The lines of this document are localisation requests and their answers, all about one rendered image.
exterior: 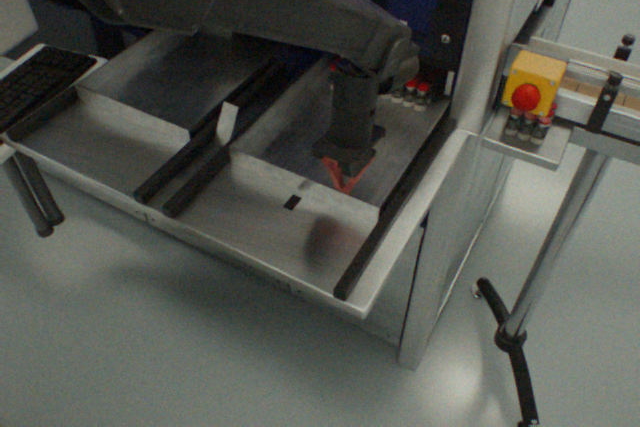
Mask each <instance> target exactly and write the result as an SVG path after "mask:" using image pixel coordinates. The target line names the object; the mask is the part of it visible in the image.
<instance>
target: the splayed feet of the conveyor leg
mask: <svg viewBox="0 0 640 427"><path fill-rule="evenodd" d="M470 293H471V295H472V296H473V297H475V298H477V299H485V300H486V302H487V304H488V305H489V307H490V309H491V311H492V313H493V315H494V317H495V319H496V321H497V324H498V327H497V329H496V331H495V333H494V342H495V344H496V345H497V347H498V348H499V349H501V350H502V351H504V352H507V353H508V355H509V358H510V362H511V366H512V370H513V374H514V378H515V383H516V388H517V393H518V398H519V403H520V408H521V413H522V418H523V419H522V420H521V421H519V422H518V423H517V424H516V425H515V427H536V426H535V425H539V420H538V415H537V410H536V406H537V405H536V400H535V396H534V391H533V386H532V381H531V377H530V372H529V368H528V365H527V361H526V358H525V354H524V351H523V348H522V347H523V345H524V343H525V341H526V339H527V332H526V329H525V330H524V332H523V334H522V336H521V337H520V338H519V339H510V338H508V337H507V336H506V335H505V334H504V331H503V328H504V325H505V323H506V321H507V319H508V317H509V315H510V314H509V312H508V310H507V308H506V306H505V304H504V302H503V301H502V299H501V297H500V296H499V294H498V293H497V291H496V290H495V288H494V287H493V285H492V284H491V282H490V281H489V279H488V278H486V277H485V276H483V277H480V278H479V279H477V282H476V283H473V284H472V285H471V286H470Z"/></svg>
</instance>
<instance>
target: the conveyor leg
mask: <svg viewBox="0 0 640 427"><path fill-rule="evenodd" d="M613 158H614V157H611V156H608V155H604V154H602V153H599V152H596V151H593V150H590V149H587V148H586V151H585V153H584V155H583V157H582V159H581V162H580V164H579V166H578V168H577V170H576V172H575V174H574V177H573V179H572V181H571V183H570V185H569V187H568V190H567V192H566V194H565V196H564V198H563V200H562V203H561V205H560V207H559V209H558V211H557V213H556V215H555V218H554V220H553V222H552V224H551V226H550V228H549V231H548V233H547V235H546V237H545V239H544V241H543V243H542V246H541V248H540V250H539V252H538V254H537V256H536V259H535V261H534V263H533V265H532V267H531V269H530V272H529V274H528V276H527V278H526V280H525V282H524V284H523V287H522V289H521V291H520V293H519V295H518V297H517V300H516V302H515V304H514V306H513V308H512V310H511V312H510V315H509V317H508V319H507V321H506V323H505V325H504V328H503V331H504V334H505V335H506V336H507V337H508V338H510V339H519V338H520V337H521V336H522V334H523V332H524V330H525V328H526V326H527V324H528V322H529V320H530V319H531V317H532V315H533V313H534V311H535V309H536V307H537V305H538V303H539V301H540V299H541V297H542V295H543V294H544V292H545V290H546V288H547V286H548V284H549V282H550V280H551V278H552V276H553V274H554V272H555V271H556V269H557V267H558V265H559V263H560V261H561V259H562V257H563V255H564V253H565V251H566V249H567V247H568V246H569V244H570V242H571V240H572V238H573V236H574V234H575V232H576V230H577V228H578V226H579V224H580V223H581V221H582V219H583V217H584V215H585V213H586V211H587V209H588V207H589V205H590V203H591V201H592V199H593V198H594V196H595V194H596V192H597V190H598V188H599V186H600V184H601V182H602V180H603V178H604V176H605V174H606V171H607V169H608V167H609V165H610V163H611V161H612V159H613Z"/></svg>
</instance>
